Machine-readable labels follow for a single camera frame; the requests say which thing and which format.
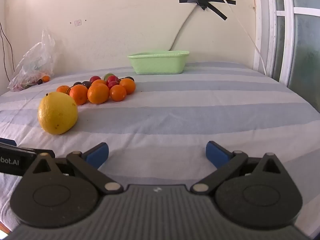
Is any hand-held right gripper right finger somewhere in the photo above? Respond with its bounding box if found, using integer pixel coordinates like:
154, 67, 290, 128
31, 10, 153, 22
190, 141, 288, 195

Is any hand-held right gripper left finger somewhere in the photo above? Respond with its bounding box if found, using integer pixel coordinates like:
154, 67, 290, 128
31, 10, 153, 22
25, 142, 124, 195

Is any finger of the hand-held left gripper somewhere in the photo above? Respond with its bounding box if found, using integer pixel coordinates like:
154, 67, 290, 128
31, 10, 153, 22
0, 137, 17, 147

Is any large yellow citrus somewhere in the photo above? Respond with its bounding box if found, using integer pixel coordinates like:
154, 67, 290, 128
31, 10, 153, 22
37, 92, 78, 135

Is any pile of oranges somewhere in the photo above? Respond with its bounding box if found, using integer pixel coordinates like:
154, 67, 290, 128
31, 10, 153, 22
56, 78, 137, 105

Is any green plastic basket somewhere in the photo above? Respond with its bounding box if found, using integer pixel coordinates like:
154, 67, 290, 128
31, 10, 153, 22
127, 50, 190, 75

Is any striped bedsheet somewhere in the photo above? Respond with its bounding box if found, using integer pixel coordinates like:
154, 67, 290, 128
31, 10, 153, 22
0, 61, 320, 230

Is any clear plastic bag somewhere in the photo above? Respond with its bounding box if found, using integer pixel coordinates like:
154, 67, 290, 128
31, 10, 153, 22
7, 27, 57, 92

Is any black tape cross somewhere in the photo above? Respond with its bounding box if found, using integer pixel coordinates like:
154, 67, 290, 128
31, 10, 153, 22
179, 0, 236, 20

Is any thin dark wire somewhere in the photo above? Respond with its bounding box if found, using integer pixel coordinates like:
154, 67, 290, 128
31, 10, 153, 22
0, 21, 14, 80

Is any grey cable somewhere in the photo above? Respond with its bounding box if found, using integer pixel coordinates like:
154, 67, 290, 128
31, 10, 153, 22
169, 4, 204, 52

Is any white window frame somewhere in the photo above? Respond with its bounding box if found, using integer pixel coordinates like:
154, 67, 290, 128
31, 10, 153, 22
251, 0, 320, 105

